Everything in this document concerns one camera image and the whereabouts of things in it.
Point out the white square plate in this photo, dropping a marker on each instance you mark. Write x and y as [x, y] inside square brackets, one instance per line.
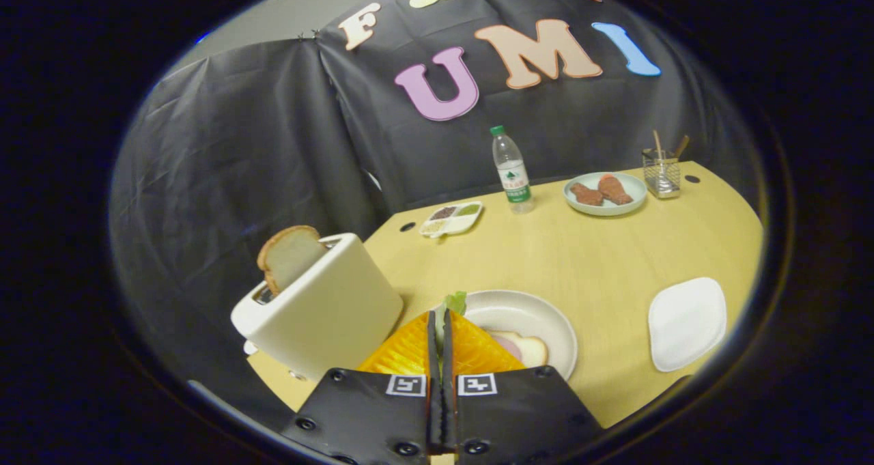
[686, 325]

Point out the brown-crust bread slice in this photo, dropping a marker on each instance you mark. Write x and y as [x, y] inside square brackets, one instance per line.
[290, 253]

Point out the black backdrop cloth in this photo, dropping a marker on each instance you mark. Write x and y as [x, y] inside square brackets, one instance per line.
[239, 144]

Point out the white toaster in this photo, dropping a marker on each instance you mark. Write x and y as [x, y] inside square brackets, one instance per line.
[334, 315]

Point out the green lettuce leaf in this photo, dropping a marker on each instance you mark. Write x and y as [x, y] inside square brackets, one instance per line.
[456, 302]

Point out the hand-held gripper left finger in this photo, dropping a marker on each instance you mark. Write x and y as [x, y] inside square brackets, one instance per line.
[369, 417]

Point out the white bread slice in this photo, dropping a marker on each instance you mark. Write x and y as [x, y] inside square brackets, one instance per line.
[536, 349]

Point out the wooden stick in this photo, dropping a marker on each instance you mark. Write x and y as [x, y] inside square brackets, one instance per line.
[657, 143]
[681, 144]

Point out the clear utensil holder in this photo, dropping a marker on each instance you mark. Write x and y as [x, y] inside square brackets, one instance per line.
[661, 175]

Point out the pale green round plate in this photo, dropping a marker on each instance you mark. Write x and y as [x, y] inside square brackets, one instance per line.
[635, 188]

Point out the white round plate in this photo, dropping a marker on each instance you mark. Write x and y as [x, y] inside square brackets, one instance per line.
[519, 311]

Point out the white divided condiment dish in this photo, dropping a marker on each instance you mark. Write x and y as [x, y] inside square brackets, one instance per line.
[452, 219]

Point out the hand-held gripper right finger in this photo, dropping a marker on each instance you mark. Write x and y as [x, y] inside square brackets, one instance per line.
[519, 417]

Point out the pink ham slice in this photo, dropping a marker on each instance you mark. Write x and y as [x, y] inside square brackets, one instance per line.
[509, 347]

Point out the clear water bottle green cap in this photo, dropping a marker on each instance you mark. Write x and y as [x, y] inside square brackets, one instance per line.
[513, 171]

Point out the brown meat piece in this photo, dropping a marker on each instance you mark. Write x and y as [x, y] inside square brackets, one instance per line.
[587, 194]
[614, 189]

